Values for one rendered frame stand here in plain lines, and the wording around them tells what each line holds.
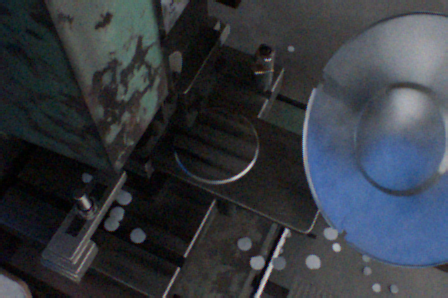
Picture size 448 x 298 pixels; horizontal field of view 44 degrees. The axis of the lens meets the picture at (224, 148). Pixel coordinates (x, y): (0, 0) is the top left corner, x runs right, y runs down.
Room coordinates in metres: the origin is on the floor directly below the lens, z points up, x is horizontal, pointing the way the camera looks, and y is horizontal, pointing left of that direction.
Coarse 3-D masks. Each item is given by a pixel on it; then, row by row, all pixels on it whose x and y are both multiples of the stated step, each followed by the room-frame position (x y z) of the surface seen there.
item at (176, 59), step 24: (168, 0) 0.38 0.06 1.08; (192, 0) 0.43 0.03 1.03; (168, 24) 0.38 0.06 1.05; (192, 24) 0.42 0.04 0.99; (168, 48) 0.37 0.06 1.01; (192, 48) 0.40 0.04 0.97; (216, 48) 0.41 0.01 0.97; (192, 72) 0.37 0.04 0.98; (216, 72) 0.40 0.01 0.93; (192, 96) 0.35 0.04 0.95; (192, 120) 0.35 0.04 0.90
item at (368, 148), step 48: (384, 48) 0.41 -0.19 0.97; (432, 48) 0.38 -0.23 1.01; (336, 96) 0.39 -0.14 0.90; (384, 96) 0.35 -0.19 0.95; (432, 96) 0.33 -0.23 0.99; (336, 144) 0.33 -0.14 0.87; (384, 144) 0.30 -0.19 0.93; (432, 144) 0.28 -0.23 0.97; (336, 192) 0.27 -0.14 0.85; (384, 192) 0.25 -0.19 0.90; (432, 192) 0.24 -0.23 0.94; (384, 240) 0.20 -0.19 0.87; (432, 240) 0.19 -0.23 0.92
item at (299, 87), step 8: (288, 72) 0.60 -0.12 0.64; (296, 72) 0.60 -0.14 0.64; (288, 80) 0.59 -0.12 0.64; (296, 80) 0.59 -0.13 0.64; (304, 80) 0.59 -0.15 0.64; (312, 80) 0.59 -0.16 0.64; (280, 88) 0.57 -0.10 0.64; (288, 88) 0.57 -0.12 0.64; (296, 88) 0.57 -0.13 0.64; (304, 88) 0.57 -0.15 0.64; (312, 88) 0.57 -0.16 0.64; (280, 96) 0.56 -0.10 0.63; (288, 96) 0.55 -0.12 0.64; (296, 96) 0.55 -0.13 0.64; (304, 96) 0.55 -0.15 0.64; (296, 104) 0.54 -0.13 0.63; (304, 104) 0.54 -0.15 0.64; (320, 216) 0.54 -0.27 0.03; (320, 224) 0.52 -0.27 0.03; (312, 232) 0.50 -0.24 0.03
